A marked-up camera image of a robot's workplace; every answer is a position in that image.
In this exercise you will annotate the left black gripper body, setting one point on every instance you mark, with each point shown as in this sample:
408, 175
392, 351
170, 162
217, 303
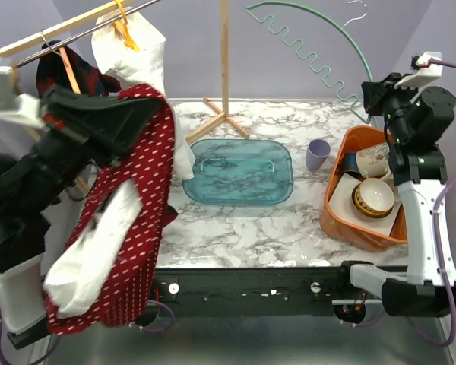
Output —
74, 125

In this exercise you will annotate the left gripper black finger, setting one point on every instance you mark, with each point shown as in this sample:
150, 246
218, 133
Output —
115, 132
65, 100

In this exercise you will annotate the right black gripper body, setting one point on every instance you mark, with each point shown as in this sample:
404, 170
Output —
396, 99

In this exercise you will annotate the red plaid shirt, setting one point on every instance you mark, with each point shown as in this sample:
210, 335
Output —
51, 70

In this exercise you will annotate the wooden hanger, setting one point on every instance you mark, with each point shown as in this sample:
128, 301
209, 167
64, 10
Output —
65, 61

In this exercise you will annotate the white shirt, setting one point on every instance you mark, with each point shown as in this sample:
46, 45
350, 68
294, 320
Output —
145, 66

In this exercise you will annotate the yellow plastic hanger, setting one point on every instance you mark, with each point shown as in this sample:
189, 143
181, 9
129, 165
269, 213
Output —
121, 29

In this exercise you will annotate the red polka dot skirt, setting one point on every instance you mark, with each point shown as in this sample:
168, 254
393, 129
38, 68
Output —
105, 273

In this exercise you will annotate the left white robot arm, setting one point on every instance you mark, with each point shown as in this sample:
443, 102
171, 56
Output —
29, 185

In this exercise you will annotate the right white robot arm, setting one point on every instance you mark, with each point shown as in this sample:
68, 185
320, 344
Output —
416, 116

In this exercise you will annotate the floral ceramic mug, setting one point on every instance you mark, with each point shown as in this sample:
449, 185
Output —
373, 162

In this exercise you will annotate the dark blue cup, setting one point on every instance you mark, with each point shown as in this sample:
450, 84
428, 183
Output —
349, 165

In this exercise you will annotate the purple plastic cup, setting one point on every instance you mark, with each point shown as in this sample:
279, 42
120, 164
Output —
317, 153

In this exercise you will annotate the yellow rimmed white bowl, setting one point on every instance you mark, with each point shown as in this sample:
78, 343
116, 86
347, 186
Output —
373, 198

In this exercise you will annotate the wooden clothes rack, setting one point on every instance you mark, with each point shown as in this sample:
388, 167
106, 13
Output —
223, 114

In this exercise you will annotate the blue transparent plastic tray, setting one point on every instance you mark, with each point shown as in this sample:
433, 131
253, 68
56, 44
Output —
242, 172

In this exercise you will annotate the white square plate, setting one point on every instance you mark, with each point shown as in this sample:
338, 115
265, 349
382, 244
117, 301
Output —
343, 208

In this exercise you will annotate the orange plastic bin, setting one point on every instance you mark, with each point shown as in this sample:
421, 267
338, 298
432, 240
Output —
356, 139

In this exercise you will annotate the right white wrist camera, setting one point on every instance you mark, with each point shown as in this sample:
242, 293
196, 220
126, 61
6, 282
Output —
425, 71

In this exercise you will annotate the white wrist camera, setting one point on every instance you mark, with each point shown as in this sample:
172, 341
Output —
425, 71
7, 95

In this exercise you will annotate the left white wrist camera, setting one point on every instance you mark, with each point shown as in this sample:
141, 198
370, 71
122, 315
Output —
7, 95

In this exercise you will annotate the black mounting rail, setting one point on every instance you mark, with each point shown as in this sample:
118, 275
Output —
247, 292

